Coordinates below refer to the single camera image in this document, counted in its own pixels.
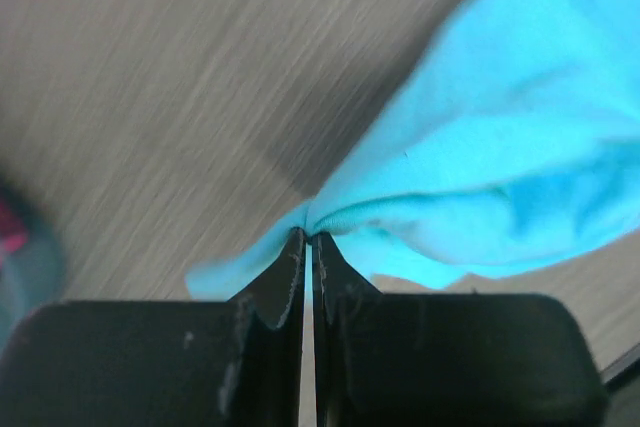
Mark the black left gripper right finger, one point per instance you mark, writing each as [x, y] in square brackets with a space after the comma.
[384, 359]

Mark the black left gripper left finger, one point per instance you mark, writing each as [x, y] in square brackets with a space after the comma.
[163, 363]

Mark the cyan t-shirt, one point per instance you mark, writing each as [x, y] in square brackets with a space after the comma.
[512, 146]

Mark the red t-shirt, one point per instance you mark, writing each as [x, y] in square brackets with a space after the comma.
[14, 228]

